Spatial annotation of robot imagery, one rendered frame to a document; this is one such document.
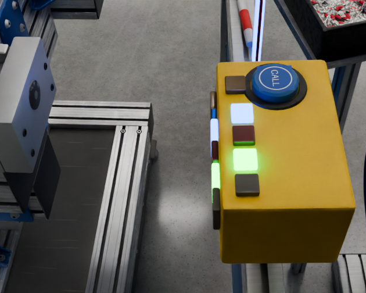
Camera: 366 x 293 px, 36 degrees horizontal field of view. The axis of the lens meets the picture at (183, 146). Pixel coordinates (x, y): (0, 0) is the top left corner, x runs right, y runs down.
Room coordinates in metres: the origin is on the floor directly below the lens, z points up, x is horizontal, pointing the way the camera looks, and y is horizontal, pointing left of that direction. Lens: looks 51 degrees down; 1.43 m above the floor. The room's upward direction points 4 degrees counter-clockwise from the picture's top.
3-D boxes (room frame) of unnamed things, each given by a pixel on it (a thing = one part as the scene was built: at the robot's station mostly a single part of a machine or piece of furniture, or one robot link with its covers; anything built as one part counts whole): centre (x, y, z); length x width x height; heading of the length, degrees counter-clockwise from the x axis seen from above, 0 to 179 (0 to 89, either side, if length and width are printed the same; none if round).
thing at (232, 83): (0.35, -0.05, 1.08); 0.02 x 0.02 x 0.01; 86
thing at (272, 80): (0.35, -0.08, 1.08); 0.04 x 0.04 x 0.02
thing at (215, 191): (0.24, -0.02, 1.04); 0.02 x 0.01 x 0.03; 176
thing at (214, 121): (0.32, -0.03, 1.04); 0.02 x 0.01 x 0.03; 176
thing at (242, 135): (0.29, -0.05, 1.08); 0.02 x 0.02 x 0.01; 86
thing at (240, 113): (0.31, -0.05, 1.08); 0.02 x 0.02 x 0.01; 86
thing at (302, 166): (0.30, -0.08, 1.02); 0.16 x 0.10 x 0.11; 176
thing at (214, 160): (0.29, -0.03, 1.04); 0.02 x 0.01 x 0.03; 176
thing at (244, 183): (0.24, -0.05, 1.08); 0.02 x 0.02 x 0.01; 86
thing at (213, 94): (0.35, -0.03, 1.04); 0.02 x 0.01 x 0.03; 176
